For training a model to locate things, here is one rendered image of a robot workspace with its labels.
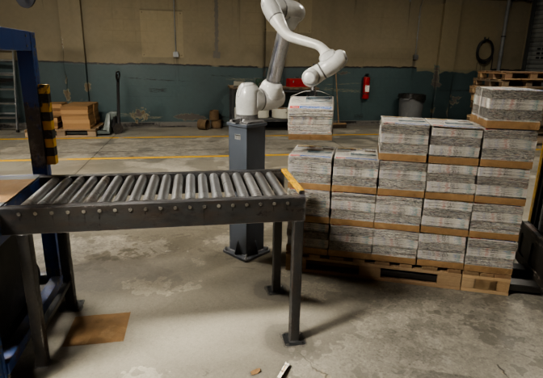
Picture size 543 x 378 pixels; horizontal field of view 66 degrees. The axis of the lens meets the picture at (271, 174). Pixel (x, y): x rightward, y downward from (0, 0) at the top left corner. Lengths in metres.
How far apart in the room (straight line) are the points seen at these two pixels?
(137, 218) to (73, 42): 7.60
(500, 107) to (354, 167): 0.90
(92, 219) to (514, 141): 2.31
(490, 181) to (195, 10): 7.40
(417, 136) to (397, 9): 7.68
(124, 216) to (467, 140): 1.97
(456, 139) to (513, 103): 0.36
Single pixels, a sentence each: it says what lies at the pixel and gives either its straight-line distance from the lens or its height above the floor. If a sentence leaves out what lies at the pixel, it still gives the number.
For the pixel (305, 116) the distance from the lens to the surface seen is 2.71.
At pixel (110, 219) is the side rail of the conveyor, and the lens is 2.01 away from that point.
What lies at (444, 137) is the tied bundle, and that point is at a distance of 2.75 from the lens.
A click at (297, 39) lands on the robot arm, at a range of 2.66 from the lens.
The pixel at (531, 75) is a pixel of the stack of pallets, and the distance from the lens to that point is 9.26.
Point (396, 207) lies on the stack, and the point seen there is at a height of 0.53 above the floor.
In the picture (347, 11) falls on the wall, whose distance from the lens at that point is 9.81.
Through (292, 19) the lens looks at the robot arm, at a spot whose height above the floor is 1.68.
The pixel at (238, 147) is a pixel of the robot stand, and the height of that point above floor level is 0.83.
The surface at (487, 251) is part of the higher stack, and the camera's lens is 3.02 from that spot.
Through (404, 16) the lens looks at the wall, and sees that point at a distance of 10.33.
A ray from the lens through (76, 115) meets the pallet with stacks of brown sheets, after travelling 8.46.
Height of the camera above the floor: 1.43
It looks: 15 degrees down
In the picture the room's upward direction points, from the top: 1 degrees clockwise
